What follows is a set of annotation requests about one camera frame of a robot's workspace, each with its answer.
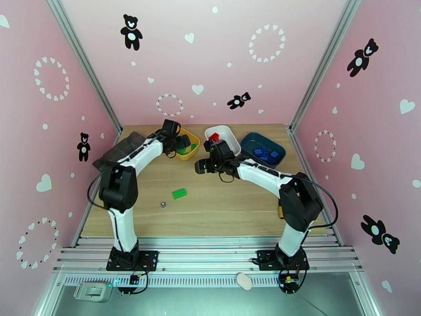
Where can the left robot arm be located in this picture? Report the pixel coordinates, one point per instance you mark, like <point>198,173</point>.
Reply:
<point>118,190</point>

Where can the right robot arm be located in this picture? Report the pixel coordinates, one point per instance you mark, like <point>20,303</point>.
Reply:
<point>299,203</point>

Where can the yellow plastic container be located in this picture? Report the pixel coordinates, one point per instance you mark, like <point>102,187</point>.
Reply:
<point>185,156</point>

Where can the white plastic container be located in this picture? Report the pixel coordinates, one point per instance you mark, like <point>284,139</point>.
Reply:
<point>230,137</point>

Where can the dark teal plastic container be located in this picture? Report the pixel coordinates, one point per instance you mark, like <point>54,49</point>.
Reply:
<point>253,140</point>

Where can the dark grey organizer tray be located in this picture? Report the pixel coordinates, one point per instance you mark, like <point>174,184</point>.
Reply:
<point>126,142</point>

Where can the perforated metal strip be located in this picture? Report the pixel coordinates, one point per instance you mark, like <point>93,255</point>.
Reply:
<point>197,281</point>

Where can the beige oval tag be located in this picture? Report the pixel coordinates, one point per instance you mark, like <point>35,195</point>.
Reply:
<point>244,281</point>

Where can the small black circuit board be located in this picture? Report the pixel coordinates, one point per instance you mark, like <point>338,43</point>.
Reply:
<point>134,279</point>

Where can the circuit board with yellow plug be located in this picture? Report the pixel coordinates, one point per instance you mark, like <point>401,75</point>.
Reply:
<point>289,281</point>

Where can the clear plastic device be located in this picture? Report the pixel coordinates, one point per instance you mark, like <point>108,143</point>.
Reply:
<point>92,290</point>

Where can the aluminium rail base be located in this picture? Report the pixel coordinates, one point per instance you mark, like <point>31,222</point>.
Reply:
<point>210,256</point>

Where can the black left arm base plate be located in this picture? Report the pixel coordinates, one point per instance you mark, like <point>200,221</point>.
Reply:
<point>149,259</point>

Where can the aluminium frame post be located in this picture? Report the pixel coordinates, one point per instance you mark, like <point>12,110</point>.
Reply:
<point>85,61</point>
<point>325,61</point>

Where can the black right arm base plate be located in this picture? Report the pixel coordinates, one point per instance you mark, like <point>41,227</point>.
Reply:
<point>264,259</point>

